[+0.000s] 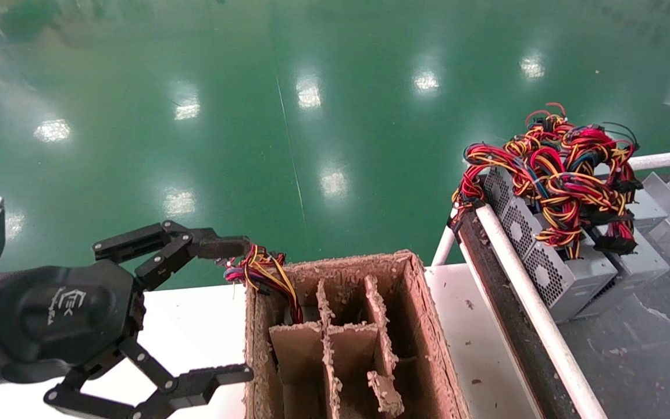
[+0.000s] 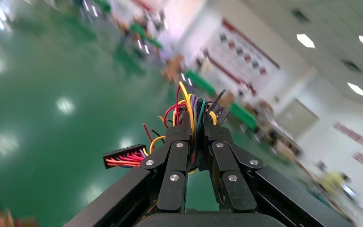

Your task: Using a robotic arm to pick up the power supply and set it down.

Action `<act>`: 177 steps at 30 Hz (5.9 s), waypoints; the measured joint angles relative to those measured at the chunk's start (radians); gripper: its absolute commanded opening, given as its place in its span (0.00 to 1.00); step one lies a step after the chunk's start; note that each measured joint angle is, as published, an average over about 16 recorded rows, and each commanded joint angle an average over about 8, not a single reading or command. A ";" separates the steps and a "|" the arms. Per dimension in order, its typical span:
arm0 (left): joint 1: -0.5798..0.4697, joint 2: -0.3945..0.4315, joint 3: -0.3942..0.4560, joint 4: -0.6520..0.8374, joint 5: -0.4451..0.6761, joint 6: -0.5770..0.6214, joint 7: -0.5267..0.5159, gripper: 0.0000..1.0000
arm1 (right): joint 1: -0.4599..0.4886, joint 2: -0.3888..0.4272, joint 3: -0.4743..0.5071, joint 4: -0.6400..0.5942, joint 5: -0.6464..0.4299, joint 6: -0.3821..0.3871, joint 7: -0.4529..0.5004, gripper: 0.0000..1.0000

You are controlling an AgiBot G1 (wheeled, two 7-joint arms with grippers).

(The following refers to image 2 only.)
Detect power supply with multicolour wires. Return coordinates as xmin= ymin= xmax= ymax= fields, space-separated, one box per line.
xmin=103 ymin=81 xmax=230 ymax=175

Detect person in yellow shirt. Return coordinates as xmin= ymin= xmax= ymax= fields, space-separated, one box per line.
xmin=318 ymin=170 xmax=357 ymax=201

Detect grey door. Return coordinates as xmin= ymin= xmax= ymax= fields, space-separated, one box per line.
xmin=275 ymin=98 xmax=320 ymax=139

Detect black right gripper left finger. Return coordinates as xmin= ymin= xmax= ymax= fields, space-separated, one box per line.
xmin=64 ymin=113 xmax=192 ymax=227

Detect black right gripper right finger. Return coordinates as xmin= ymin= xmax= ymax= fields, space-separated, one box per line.
xmin=202 ymin=108 xmax=353 ymax=227

